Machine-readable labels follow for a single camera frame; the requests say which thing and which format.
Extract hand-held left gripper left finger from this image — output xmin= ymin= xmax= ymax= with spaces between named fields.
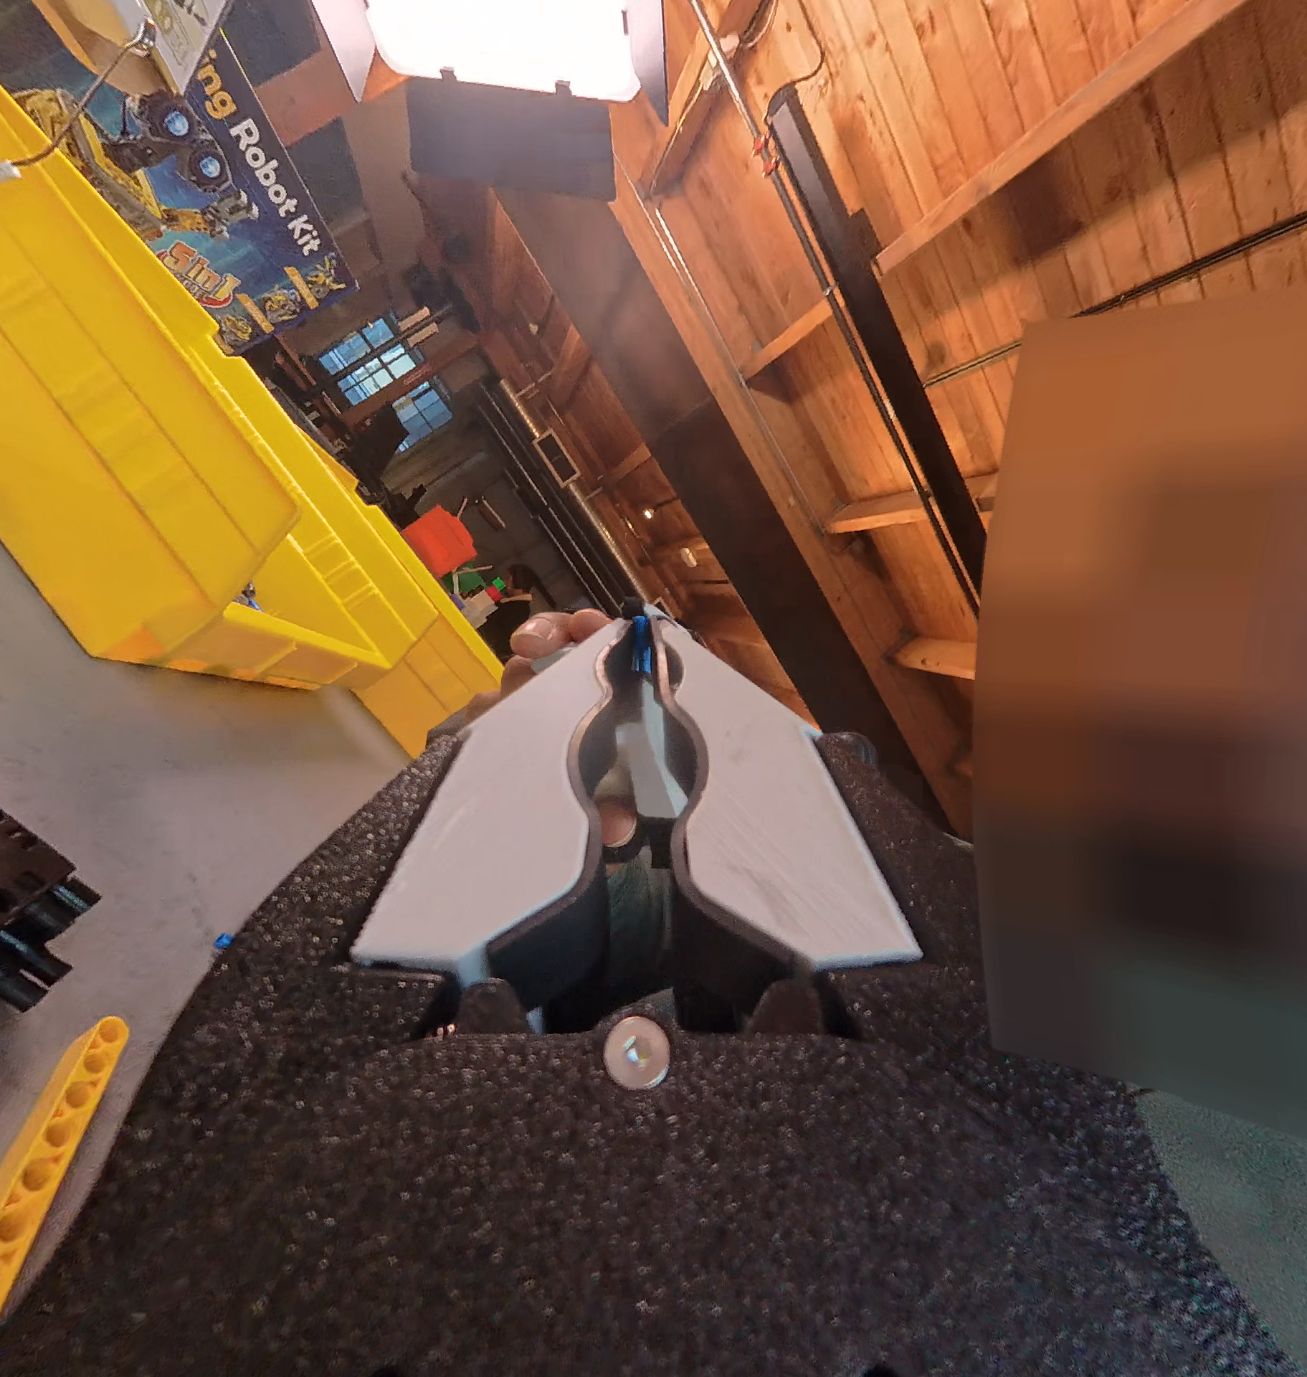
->
xmin=347 ymin=623 xmax=626 ymax=1036

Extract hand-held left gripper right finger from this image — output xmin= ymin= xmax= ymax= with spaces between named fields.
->
xmin=650 ymin=616 xmax=927 ymax=1028

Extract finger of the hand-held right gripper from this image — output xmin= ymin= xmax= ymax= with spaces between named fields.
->
xmin=616 ymin=687 xmax=691 ymax=822

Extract black lego base block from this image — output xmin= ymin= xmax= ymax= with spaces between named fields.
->
xmin=0 ymin=784 xmax=103 ymax=1013

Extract long yellow lego beam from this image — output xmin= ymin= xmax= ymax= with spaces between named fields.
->
xmin=0 ymin=1017 xmax=128 ymax=1334

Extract person's right hand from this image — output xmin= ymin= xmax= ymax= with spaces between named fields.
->
xmin=500 ymin=606 xmax=616 ymax=700

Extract yellow storage bin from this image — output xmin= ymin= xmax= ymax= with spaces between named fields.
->
xmin=350 ymin=506 xmax=504 ymax=761
xmin=197 ymin=355 xmax=446 ymax=713
xmin=0 ymin=47 xmax=391 ymax=694

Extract orange plastic bin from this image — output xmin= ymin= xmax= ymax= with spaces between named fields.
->
xmin=400 ymin=506 xmax=478 ymax=583

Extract factory window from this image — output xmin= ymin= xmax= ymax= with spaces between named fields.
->
xmin=310 ymin=315 xmax=446 ymax=437

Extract blue printed kit box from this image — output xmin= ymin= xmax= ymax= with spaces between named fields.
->
xmin=0 ymin=0 xmax=361 ymax=357

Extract metal air duct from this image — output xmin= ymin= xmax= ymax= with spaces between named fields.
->
xmin=478 ymin=376 xmax=663 ymax=609

